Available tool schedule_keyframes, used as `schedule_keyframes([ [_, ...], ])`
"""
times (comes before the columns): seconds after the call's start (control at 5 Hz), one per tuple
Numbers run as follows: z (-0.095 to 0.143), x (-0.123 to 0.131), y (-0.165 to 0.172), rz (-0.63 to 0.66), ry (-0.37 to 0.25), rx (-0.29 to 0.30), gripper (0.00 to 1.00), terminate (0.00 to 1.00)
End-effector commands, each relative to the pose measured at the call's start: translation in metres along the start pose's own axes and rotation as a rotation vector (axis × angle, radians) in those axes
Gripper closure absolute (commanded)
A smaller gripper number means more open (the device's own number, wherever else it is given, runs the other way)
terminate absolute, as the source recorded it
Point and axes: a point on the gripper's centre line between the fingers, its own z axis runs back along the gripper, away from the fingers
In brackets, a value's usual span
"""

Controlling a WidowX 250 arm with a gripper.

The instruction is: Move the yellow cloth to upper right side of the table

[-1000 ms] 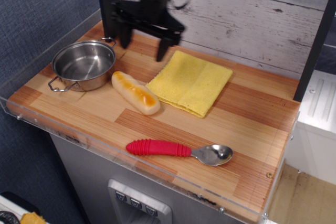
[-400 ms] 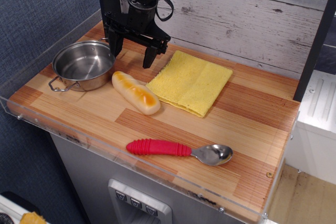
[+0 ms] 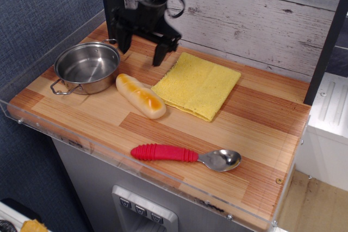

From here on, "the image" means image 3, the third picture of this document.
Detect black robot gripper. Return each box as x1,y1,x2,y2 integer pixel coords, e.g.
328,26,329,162
113,0,181,66

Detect yellow cloth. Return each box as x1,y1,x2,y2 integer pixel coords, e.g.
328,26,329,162
151,52,241,122

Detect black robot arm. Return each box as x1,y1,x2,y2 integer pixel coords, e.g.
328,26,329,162
111,0,184,66

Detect stainless steel pot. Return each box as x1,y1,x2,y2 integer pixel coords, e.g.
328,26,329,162
51,40,120,95

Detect toy bread loaf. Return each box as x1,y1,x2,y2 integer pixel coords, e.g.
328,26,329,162
116,73,166,120

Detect grey cabinet with button panel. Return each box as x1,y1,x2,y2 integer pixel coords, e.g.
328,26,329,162
53,140,248,231

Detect white appliance at right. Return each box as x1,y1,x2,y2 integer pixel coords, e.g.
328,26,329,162
295,73,347,191

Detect yellow black object bottom left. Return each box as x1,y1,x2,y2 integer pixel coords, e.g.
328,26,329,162
0,218,49,232

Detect clear acrylic table guard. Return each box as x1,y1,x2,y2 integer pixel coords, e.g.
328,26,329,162
1,10,309,231

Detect black cable loop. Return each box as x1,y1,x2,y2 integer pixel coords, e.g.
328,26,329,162
166,0,186,18

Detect red handled metal spoon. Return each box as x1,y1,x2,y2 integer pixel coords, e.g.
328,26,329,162
130,144,241,172

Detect black right frame post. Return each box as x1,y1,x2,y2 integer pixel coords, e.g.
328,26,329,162
303,0,347,105

